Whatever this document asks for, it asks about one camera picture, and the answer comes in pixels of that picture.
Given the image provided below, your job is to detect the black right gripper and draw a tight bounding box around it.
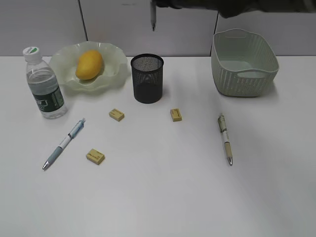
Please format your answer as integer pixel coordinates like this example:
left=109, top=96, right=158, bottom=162
left=155, top=0, right=259, bottom=18

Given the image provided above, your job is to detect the yellow mango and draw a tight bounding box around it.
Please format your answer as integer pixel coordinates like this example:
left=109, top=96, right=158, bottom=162
left=76, top=50, right=103, bottom=80

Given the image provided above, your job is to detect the clear water bottle green label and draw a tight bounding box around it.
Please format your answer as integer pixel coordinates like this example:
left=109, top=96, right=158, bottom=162
left=23, top=46, right=67, bottom=119

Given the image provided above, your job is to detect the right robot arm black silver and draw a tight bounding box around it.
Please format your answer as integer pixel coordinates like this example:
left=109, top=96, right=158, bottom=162
left=152, top=0, right=316, bottom=18

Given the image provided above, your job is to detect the pale green woven basket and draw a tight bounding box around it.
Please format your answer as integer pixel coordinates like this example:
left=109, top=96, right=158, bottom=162
left=211, top=29, right=279, bottom=97

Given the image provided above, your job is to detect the black mesh pen holder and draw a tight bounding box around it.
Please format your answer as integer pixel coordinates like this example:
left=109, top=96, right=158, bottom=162
left=131, top=53, right=164, bottom=104

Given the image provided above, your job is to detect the beige white pen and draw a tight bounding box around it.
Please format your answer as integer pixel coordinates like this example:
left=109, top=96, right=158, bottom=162
left=218, top=114, right=233, bottom=166

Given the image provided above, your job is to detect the yellow eraser upper right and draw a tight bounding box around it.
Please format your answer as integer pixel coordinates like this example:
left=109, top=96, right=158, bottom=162
left=170, top=108, right=182, bottom=122

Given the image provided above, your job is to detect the yellow eraser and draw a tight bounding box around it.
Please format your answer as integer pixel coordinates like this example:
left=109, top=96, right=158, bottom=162
left=170, top=108, right=182, bottom=122
left=86, top=149, right=105, bottom=165
left=109, top=109, right=125, bottom=121

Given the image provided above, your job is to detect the yellow eraser upper left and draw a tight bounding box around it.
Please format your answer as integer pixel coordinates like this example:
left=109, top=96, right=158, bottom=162
left=109, top=109, right=125, bottom=121

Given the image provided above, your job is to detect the pale green wavy plate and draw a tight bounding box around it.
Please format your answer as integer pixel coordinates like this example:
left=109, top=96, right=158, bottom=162
left=49, top=41, right=129, bottom=92

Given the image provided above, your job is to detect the blue grey pen left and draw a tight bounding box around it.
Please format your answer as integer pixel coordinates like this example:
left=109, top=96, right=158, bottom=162
left=42, top=118, right=86, bottom=170

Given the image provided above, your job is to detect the yellow eraser lower left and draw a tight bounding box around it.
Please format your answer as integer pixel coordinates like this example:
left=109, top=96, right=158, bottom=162
left=86, top=149, right=105, bottom=165

